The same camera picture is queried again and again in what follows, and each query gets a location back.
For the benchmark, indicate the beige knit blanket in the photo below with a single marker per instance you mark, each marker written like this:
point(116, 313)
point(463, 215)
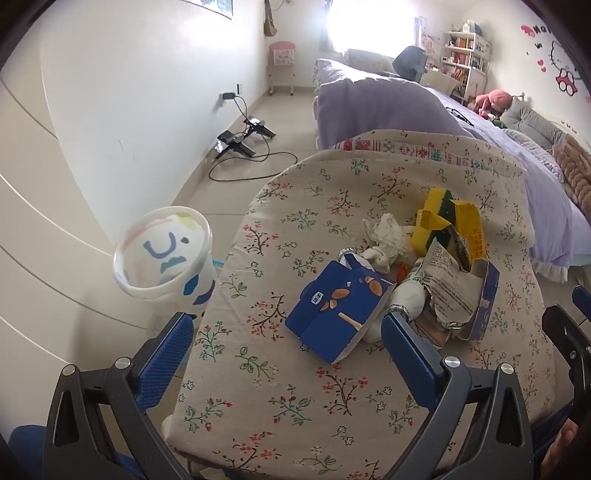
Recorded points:
point(577, 170)

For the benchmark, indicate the dark office chair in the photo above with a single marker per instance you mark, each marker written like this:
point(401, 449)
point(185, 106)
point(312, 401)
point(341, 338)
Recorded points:
point(411, 62)

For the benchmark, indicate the white bookshelf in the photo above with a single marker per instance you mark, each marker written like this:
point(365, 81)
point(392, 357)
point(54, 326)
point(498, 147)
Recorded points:
point(466, 55)

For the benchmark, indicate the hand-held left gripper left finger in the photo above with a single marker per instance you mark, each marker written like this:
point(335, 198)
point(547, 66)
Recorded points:
point(166, 355)

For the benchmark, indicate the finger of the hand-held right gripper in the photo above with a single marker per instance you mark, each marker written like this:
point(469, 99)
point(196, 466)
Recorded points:
point(565, 339)
point(583, 301)

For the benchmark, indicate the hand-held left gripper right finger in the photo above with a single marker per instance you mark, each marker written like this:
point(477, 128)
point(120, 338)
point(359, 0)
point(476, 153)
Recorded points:
point(413, 355)

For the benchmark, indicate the white tissue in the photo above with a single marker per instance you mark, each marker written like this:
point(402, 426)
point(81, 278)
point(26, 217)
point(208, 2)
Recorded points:
point(388, 233)

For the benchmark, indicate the bright window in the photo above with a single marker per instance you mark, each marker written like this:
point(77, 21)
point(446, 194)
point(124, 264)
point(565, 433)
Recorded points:
point(369, 23)

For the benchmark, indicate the black wall charger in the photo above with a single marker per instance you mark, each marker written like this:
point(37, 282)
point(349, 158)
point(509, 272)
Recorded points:
point(228, 96)

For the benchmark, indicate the wall poster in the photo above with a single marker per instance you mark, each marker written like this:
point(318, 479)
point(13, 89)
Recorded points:
point(217, 5)

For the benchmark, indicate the white plastic bottle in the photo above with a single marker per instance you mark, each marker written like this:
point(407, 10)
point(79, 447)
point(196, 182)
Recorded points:
point(411, 295)

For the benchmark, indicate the grey pillow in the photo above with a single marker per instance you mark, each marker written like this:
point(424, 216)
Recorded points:
point(531, 120)

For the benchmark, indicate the cat wall sticker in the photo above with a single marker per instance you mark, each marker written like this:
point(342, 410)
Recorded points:
point(565, 74)

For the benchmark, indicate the pink chair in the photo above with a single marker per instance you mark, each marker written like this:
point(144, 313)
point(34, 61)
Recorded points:
point(282, 57)

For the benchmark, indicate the grey headboard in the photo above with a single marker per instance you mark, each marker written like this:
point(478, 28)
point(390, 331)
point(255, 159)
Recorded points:
point(364, 60)

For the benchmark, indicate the pink plush toy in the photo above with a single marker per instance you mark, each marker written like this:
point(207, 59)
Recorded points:
point(494, 99)

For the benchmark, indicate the dark blue carton box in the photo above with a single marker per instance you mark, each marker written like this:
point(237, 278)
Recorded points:
point(323, 318)

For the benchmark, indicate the white paper cup drawn face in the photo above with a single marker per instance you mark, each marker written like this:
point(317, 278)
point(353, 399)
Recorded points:
point(161, 277)

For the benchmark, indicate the small orange wrapper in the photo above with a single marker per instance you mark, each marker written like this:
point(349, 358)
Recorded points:
point(403, 271)

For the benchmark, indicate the floral tablecloth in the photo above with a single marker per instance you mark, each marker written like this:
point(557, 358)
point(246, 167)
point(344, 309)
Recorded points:
point(295, 230)

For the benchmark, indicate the hanging brown bag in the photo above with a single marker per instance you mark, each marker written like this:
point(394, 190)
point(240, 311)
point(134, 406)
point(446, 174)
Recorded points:
point(269, 23)

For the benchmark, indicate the person's right hand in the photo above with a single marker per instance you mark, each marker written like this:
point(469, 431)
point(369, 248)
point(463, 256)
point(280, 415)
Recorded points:
point(561, 445)

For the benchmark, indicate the printed wrapper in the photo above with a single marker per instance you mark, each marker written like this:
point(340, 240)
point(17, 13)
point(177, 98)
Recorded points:
point(448, 286)

